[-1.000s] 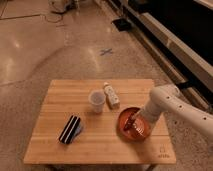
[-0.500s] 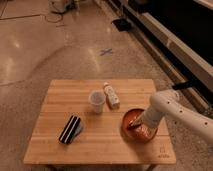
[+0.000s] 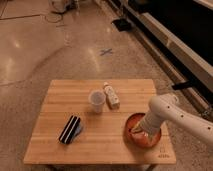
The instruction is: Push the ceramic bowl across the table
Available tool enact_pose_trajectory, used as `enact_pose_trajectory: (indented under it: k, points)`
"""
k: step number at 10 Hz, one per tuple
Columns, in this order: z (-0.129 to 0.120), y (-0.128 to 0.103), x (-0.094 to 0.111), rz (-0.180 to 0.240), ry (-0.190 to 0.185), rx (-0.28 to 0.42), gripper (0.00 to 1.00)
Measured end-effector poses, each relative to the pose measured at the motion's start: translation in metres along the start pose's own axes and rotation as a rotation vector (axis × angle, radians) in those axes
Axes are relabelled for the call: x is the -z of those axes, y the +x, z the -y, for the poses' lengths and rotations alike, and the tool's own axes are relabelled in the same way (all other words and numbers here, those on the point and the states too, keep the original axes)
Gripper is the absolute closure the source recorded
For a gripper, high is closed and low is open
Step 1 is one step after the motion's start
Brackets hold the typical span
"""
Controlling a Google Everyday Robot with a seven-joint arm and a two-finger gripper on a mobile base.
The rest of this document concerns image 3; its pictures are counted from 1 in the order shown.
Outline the orange ceramic bowl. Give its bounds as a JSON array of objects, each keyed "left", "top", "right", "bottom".
[{"left": 124, "top": 113, "right": 161, "bottom": 148}]

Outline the wooden folding table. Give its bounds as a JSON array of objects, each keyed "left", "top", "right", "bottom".
[{"left": 24, "top": 79, "right": 176, "bottom": 164}]

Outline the white machine base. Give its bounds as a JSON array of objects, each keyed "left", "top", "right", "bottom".
[{"left": 48, "top": 0, "right": 75, "bottom": 13}]

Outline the translucent plastic cup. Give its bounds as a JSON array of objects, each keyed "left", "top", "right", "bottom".
[{"left": 88, "top": 90, "right": 106, "bottom": 113}]

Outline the long white black bench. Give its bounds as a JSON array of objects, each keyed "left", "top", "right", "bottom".
[{"left": 94, "top": 0, "right": 213, "bottom": 123}]

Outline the black floor plate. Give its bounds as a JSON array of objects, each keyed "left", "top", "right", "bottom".
[{"left": 112, "top": 18, "right": 132, "bottom": 32}]

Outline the small beige bottle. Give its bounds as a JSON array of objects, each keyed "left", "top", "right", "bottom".
[{"left": 103, "top": 82, "right": 120, "bottom": 109}]

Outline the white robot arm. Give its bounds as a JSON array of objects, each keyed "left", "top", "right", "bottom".
[{"left": 132, "top": 93, "right": 213, "bottom": 148}]

